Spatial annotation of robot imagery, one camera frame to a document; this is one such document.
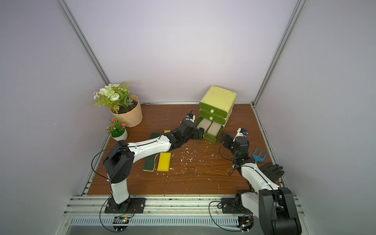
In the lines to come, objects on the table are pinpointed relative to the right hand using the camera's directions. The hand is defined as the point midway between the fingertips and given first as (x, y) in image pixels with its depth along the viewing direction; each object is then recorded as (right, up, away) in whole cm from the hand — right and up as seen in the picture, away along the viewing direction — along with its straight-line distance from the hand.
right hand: (229, 133), depth 86 cm
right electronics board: (+4, -42, -16) cm, 45 cm away
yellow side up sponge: (-41, -1, +18) cm, 45 cm away
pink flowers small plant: (-72, +2, +8) cm, 73 cm away
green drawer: (-9, +14, +4) cm, 18 cm away
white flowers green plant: (-67, +22, -2) cm, 70 cm away
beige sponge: (-13, +5, +17) cm, 22 cm away
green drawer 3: (-12, -3, +7) cm, 14 cm away
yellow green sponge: (-48, -18, -1) cm, 51 cm away
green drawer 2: (-9, +10, +10) cm, 17 cm away
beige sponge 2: (-7, +1, +14) cm, 16 cm away
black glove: (+25, -22, -3) cm, 34 cm away
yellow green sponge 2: (-49, -3, +15) cm, 51 cm away
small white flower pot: (-68, -4, +7) cm, 68 cm away
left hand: (-17, +3, +1) cm, 17 cm away
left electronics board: (-58, -42, -15) cm, 73 cm away
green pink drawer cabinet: (-3, +22, +9) cm, 24 cm away
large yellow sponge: (-40, -19, -1) cm, 44 cm away
